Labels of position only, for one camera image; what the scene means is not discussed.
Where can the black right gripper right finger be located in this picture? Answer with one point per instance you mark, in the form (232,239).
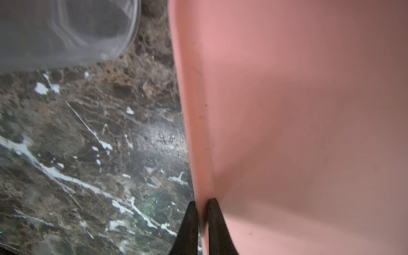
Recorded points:
(220,242)

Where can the pink plastic tray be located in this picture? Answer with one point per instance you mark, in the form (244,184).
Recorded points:
(296,119)

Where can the clear faceted short tumbler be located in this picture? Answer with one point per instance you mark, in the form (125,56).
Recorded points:
(54,34)

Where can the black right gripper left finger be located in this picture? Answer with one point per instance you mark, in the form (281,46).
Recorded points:
(186,242)

